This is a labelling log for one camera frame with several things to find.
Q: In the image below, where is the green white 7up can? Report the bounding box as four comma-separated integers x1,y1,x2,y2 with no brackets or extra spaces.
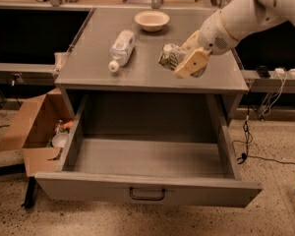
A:
158,43,202,77

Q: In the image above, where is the clear plastic water bottle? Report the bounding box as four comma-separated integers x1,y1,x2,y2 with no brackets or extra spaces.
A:
108,29,136,72

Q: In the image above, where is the black floor cable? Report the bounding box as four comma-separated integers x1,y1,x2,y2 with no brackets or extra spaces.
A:
231,105,295,168

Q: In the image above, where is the white bowl in box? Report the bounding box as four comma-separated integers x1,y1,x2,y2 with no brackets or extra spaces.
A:
52,133,69,148

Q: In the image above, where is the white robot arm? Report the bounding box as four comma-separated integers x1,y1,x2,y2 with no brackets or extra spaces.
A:
174,0,295,78

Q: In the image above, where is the black table leg foot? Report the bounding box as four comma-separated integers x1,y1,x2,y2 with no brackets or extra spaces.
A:
22,177,37,209

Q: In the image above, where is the black drawer handle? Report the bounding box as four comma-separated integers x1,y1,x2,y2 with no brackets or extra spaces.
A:
129,187,166,202

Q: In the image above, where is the brown cardboard box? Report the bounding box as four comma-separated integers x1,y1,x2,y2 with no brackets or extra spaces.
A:
0,88,74,177

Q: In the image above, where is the grey metal cabinet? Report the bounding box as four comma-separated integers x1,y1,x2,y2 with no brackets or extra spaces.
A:
54,7,250,127

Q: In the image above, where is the black device on ledge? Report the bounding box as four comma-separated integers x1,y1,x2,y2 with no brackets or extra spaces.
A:
256,66,270,79

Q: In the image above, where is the white power adapter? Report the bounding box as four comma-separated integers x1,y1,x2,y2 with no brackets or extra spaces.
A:
274,68,286,76

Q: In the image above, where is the white paper bowl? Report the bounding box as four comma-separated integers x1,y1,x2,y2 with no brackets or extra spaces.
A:
135,11,170,32

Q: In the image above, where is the orange item in box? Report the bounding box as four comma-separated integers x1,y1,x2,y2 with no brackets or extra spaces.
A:
62,121,73,130

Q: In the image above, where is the open grey top drawer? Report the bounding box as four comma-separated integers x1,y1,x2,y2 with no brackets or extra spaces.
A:
35,91,262,207

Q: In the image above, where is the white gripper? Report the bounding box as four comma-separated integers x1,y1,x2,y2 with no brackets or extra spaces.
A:
174,10,239,78

